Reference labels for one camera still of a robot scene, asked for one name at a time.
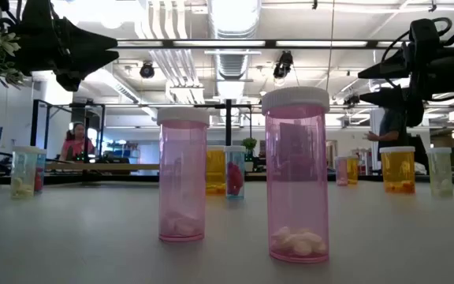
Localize large orange medicine bottle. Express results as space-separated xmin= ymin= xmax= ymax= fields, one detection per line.
xmin=205 ymin=144 xmax=227 ymax=196
xmin=345 ymin=155 xmax=359 ymax=185
xmin=379 ymin=145 xmax=416 ymax=195

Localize black table frame rails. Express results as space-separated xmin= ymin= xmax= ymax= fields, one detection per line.
xmin=0 ymin=172 xmax=454 ymax=186

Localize red bottle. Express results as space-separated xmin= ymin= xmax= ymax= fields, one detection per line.
xmin=33 ymin=148 xmax=48 ymax=194

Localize green medicine bottle white cap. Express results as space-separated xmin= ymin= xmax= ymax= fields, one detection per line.
xmin=426 ymin=147 xmax=454 ymax=199

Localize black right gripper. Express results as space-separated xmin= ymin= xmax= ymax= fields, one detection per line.
xmin=357 ymin=43 xmax=454 ymax=127

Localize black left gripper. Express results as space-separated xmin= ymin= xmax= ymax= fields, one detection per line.
xmin=12 ymin=3 xmax=120 ymax=92

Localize pale green bottle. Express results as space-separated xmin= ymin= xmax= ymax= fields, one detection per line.
xmin=9 ymin=145 xmax=39 ymax=200

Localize silver ventilation duct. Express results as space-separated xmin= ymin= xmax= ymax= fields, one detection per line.
xmin=207 ymin=0 xmax=262 ymax=99

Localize person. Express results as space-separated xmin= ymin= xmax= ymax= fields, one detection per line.
xmin=58 ymin=121 xmax=96 ymax=163
xmin=363 ymin=106 xmax=429 ymax=174

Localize black overhead frame beam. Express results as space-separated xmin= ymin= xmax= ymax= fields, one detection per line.
xmin=116 ymin=38 xmax=454 ymax=50

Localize wooden shelf board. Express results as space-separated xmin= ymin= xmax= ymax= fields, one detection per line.
xmin=33 ymin=162 xmax=161 ymax=172

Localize small potted background plant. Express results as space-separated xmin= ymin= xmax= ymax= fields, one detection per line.
xmin=241 ymin=136 xmax=258 ymax=173

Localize black ceiling-hung camera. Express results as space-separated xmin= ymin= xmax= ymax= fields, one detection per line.
xmin=139 ymin=62 xmax=156 ymax=80
xmin=273 ymin=50 xmax=294 ymax=80
xmin=343 ymin=92 xmax=362 ymax=107

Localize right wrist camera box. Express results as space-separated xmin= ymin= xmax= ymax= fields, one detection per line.
xmin=409 ymin=18 xmax=441 ymax=52

